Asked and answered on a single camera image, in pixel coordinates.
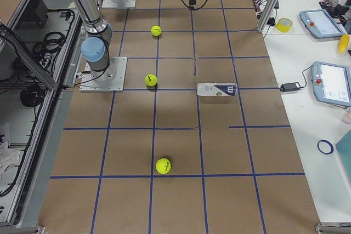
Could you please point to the teal box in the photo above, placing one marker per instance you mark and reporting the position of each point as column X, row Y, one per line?
column 343, row 149

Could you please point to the tennis ball near base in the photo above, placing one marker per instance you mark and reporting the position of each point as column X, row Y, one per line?
column 150, row 80

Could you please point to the tennis ball near camera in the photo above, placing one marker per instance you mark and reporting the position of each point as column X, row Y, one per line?
column 163, row 165

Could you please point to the aluminium frame post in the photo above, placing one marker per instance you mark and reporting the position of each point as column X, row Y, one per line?
column 270, row 1

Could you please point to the yellow tape roll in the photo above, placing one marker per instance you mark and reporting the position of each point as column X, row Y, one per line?
column 284, row 25

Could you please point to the clear tennis ball can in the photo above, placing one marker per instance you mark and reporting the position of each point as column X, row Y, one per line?
column 216, row 89

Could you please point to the teach pendant near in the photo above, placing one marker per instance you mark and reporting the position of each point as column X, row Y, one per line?
column 331, row 83

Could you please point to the black power adapter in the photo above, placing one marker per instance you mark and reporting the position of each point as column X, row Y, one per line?
column 290, row 87

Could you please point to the yellow banana toy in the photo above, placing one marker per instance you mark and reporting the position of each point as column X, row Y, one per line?
column 344, row 44

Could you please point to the teach pendant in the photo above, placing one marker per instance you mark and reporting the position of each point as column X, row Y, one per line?
column 320, row 24
column 331, row 83

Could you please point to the teach pendant far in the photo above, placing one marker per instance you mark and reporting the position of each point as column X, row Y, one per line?
column 320, row 24

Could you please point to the tennis ball centre row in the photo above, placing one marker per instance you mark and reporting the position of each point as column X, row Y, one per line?
column 156, row 30

